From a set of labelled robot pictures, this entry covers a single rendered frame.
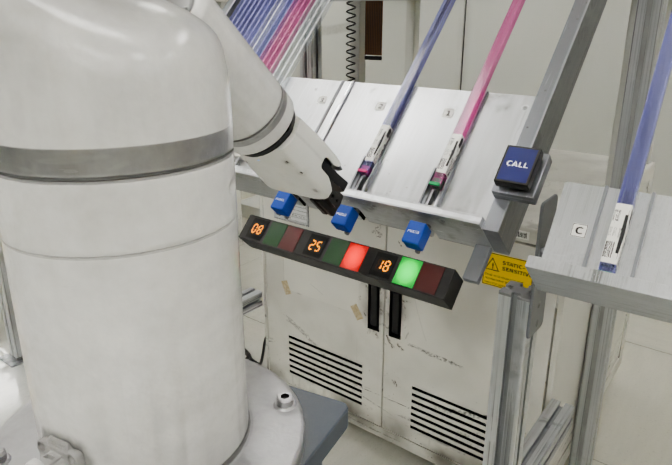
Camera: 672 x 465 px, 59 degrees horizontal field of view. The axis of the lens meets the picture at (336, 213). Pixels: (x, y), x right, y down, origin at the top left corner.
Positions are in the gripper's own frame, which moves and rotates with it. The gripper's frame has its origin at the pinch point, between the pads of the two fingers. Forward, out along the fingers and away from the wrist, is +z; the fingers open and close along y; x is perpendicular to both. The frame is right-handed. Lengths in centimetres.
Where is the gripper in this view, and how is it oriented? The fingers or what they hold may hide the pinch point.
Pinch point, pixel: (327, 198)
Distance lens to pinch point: 75.7
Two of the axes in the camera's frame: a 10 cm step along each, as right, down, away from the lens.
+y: 7.9, 1.9, -5.8
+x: 4.2, -8.5, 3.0
